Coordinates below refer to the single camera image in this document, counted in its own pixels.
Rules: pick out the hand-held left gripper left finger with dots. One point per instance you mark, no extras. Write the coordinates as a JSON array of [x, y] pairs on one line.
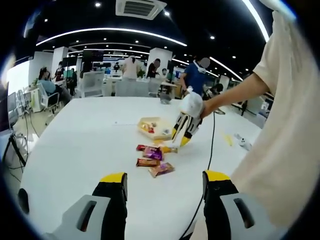
[[112, 200]]

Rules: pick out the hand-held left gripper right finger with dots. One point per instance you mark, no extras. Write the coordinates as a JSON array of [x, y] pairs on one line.
[[220, 197]]

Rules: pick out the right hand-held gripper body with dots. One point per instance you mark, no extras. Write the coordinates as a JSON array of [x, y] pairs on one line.
[[191, 102]]

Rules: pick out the wooden food tongs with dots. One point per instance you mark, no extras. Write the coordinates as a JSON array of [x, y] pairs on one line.
[[183, 127]]

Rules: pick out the wooden hexagonal container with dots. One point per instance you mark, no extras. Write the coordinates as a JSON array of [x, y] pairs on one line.
[[155, 136]]

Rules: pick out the yellow clear food packet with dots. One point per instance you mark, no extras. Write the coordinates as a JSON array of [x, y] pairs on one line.
[[169, 149]]

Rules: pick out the pile of food packets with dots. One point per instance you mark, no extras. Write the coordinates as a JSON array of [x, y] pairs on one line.
[[147, 127]]

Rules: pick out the dark red food packet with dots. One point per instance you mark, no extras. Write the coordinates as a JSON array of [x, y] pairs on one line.
[[140, 147]]

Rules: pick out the brown purple food packet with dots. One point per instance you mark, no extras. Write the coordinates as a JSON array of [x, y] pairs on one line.
[[161, 169]]

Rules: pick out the orange food packet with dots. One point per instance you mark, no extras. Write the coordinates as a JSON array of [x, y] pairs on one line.
[[147, 162]]

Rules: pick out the person's right hand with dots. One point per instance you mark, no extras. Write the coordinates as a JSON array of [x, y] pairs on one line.
[[211, 107]]

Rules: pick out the small grey pouch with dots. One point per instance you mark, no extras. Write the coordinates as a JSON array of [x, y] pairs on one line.
[[165, 99]]

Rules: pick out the small white device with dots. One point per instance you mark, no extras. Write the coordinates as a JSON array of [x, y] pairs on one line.
[[243, 143]]

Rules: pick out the green potted plant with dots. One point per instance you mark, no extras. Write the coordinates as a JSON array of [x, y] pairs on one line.
[[141, 73]]

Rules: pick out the white mesh office chair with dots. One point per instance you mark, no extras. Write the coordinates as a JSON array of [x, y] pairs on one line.
[[92, 85]]

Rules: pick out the straight ceiling light strip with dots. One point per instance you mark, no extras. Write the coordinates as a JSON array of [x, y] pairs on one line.
[[258, 20]]

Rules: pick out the ceiling air conditioner vent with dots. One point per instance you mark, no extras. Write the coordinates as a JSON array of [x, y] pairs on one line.
[[140, 8]]

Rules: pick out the curved ceiling light strip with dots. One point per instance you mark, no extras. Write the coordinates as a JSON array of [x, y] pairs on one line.
[[112, 29]]

